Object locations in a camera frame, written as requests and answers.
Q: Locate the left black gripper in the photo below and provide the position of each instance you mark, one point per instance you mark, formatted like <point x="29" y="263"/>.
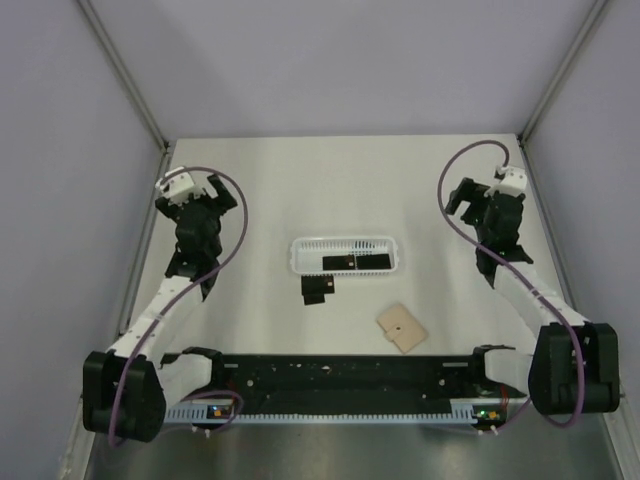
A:
<point x="223" y="196"/>

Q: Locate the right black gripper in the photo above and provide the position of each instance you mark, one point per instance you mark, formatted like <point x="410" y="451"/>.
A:
<point x="469" y="192"/>

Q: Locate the black VIP card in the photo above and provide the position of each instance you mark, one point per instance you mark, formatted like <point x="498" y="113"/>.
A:
<point x="317" y="285"/>

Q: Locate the beige card holder wallet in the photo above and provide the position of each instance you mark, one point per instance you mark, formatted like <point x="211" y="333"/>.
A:
<point x="402" y="328"/>

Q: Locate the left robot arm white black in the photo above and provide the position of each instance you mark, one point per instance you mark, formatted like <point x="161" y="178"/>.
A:
<point x="128" y="389"/>

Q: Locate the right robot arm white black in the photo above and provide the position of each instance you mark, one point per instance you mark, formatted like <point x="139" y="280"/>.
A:
<point x="574" y="366"/>

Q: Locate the white plastic basket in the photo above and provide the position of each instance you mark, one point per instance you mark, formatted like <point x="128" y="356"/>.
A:
<point x="355" y="255"/>

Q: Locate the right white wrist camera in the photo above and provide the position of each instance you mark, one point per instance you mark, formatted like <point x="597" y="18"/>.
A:
<point x="511" y="181"/>

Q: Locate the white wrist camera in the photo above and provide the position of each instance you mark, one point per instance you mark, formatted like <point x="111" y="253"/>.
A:
<point x="178" y="186"/>
<point x="511" y="181"/>

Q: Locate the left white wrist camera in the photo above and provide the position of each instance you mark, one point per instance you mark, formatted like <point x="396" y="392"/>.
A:
<point x="178" y="186"/>

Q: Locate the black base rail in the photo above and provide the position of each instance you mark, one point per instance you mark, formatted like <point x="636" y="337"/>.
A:
<point x="354" y="384"/>

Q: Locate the white slotted cable duct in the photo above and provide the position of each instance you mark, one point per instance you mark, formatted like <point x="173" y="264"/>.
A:
<point x="458" y="413"/>

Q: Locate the right aluminium frame post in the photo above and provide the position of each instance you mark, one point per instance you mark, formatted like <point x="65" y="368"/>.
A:
<point x="579" y="44"/>

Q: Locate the aluminium frame post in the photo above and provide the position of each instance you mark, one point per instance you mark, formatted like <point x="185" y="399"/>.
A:
<point x="579" y="44"/>
<point x="122" y="73"/>

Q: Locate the left aluminium frame post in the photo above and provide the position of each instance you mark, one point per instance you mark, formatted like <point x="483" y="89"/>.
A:
<point x="122" y="73"/>

